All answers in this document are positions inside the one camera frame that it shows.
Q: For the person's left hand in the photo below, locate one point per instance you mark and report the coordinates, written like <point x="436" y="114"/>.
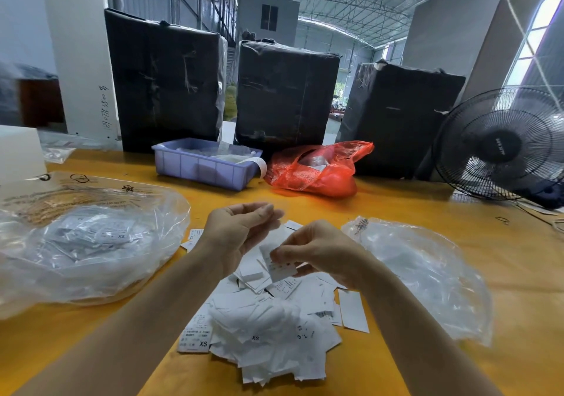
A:
<point x="231" y="231"/>

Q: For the person's right hand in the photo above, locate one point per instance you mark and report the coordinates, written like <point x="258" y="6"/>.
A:
<point x="324" y="249"/>

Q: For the white paper label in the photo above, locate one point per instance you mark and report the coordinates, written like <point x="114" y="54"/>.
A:
<point x="280" y="266"/>

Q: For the pile of white labels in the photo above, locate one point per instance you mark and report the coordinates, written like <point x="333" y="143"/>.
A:
<point x="269" y="316"/>

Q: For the clear plastic bag black print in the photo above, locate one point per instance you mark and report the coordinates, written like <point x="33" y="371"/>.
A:
<point x="432" y="272"/>

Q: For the large clear bag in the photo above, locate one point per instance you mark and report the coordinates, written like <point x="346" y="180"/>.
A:
<point x="88" y="246"/>

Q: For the person's right forearm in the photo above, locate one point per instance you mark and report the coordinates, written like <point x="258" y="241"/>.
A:
<point x="432" y="343"/>

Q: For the person's left forearm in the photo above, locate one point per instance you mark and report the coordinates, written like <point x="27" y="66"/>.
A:
<point x="114" y="334"/>

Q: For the red plastic bag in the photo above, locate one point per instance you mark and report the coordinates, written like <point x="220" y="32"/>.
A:
<point x="319" y="169"/>

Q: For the blue plastic bin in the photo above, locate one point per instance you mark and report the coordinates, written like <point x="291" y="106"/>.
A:
<point x="198" y="162"/>

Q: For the large black wrapped bale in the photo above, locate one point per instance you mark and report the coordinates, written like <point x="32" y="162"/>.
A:
<point x="401" y="118"/>
<point x="286" y="96"/>
<point x="166" y="81"/>

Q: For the black table fan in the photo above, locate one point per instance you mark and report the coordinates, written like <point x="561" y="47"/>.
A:
<point x="500" y="143"/>

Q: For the grey cabin with window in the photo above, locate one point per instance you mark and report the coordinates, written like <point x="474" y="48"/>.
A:
<point x="267" y="20"/>

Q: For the white foam box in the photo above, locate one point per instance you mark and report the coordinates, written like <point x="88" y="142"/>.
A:
<point x="19" y="153"/>

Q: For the brown wooden cabinet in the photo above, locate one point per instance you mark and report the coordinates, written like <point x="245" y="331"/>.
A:
<point x="40" y="102"/>

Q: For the white pillar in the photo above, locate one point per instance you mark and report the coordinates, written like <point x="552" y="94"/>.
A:
<point x="81" y="52"/>

